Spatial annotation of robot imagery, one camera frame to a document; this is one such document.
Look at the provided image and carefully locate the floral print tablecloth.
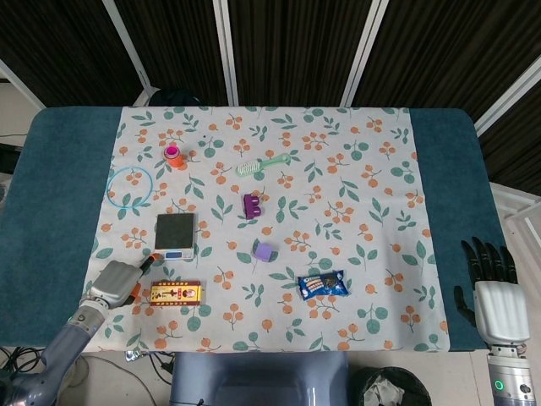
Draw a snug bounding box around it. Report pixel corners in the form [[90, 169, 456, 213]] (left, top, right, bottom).
[[70, 105, 451, 354]]

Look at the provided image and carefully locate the green brush with white bristles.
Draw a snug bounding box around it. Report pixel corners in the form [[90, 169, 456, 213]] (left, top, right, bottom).
[[235, 153, 292, 178]]

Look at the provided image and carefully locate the dark folding partition screen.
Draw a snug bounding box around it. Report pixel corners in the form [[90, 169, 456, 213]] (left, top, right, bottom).
[[0, 0, 541, 195]]

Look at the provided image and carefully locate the thin blue ring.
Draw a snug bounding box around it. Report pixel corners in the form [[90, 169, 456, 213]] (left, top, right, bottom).
[[107, 166, 155, 210]]

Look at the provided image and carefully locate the teal table cover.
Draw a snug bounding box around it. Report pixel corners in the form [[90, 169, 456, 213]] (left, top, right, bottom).
[[0, 106, 506, 353]]

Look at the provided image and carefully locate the dark purple toy block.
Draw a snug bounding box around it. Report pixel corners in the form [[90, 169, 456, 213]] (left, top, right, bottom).
[[242, 193, 265, 221]]

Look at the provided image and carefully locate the black floor cable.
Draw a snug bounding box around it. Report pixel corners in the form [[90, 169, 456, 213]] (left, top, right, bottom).
[[0, 345, 54, 380]]

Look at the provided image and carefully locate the orange cylinder with pink cap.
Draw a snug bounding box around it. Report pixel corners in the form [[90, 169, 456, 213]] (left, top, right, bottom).
[[163, 143, 184, 170]]

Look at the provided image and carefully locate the small digital scale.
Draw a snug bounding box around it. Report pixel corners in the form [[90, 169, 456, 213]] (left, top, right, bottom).
[[154, 212, 197, 261]]

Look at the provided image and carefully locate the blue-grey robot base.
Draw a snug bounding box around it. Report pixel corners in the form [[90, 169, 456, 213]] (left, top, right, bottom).
[[169, 350, 352, 406]]

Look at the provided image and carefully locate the black chair back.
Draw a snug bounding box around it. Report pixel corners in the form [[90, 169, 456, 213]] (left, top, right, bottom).
[[149, 88, 204, 108]]

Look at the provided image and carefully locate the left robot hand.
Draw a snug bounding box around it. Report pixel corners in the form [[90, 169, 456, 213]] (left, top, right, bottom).
[[83, 253, 161, 310]]

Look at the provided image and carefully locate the red yellow snack box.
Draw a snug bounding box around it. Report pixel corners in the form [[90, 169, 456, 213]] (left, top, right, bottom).
[[150, 278, 205, 307]]

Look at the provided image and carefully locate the blue cookie packet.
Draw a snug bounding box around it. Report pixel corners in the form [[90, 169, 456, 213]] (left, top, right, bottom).
[[297, 270, 352, 301]]

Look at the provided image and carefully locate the black trash bin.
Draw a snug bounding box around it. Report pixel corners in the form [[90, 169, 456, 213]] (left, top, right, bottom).
[[350, 365, 433, 406]]

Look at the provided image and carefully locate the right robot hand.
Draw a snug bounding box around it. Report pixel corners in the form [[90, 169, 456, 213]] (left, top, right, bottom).
[[452, 236, 532, 344]]

